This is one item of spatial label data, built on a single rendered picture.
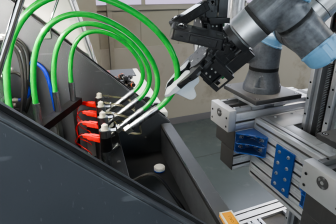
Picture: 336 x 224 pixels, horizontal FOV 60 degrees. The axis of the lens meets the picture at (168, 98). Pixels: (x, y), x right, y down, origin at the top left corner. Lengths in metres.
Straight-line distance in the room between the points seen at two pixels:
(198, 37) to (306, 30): 0.20
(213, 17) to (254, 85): 0.45
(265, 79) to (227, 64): 0.57
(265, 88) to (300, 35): 0.60
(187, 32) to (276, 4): 0.18
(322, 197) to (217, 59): 0.46
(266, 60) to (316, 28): 0.58
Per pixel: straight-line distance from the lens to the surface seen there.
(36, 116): 0.80
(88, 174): 0.38
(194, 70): 0.62
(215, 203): 0.74
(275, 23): 0.61
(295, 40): 0.62
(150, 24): 0.64
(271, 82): 1.21
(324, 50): 0.64
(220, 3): 0.85
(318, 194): 0.89
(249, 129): 1.22
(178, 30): 0.61
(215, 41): 0.62
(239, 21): 0.61
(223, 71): 0.63
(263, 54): 1.18
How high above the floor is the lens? 1.42
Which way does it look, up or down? 20 degrees down
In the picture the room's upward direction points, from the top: straight up
